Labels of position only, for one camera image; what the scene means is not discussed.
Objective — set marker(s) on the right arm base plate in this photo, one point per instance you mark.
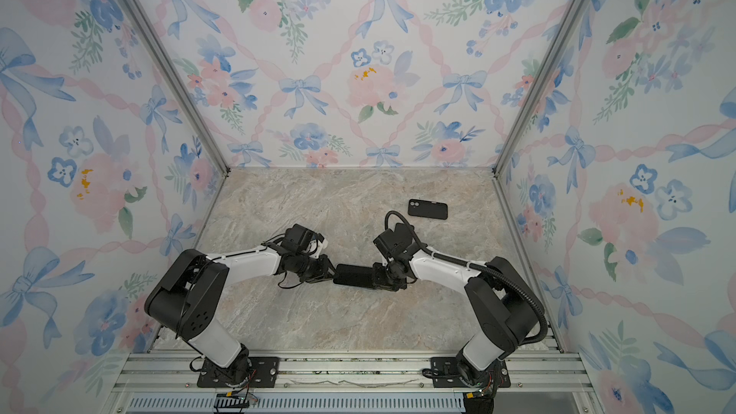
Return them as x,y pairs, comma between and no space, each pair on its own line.
456,373

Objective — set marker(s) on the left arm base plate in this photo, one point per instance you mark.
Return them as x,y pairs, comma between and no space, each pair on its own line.
253,372

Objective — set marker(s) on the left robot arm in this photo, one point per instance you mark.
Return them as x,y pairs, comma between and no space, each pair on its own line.
186,299

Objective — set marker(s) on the blue-edged black phone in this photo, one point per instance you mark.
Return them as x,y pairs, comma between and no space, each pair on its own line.
354,276

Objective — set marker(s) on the aluminium rail frame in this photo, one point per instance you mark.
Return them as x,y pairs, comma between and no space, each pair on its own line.
355,382

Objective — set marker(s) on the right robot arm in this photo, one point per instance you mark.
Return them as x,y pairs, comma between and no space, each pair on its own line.
509,314

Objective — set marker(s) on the corner aluminium post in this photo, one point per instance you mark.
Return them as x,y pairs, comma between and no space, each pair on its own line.
165,65
558,46

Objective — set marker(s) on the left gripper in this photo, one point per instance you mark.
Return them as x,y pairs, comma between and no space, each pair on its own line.
324,271

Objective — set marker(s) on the left corner aluminium post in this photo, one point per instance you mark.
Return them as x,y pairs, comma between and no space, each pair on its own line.
165,65

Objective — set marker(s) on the right corner aluminium post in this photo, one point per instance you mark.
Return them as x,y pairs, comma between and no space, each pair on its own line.
558,46

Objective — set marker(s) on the black phone case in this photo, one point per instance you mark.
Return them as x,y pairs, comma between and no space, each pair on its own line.
419,208

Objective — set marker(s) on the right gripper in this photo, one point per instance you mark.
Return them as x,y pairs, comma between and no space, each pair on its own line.
379,283

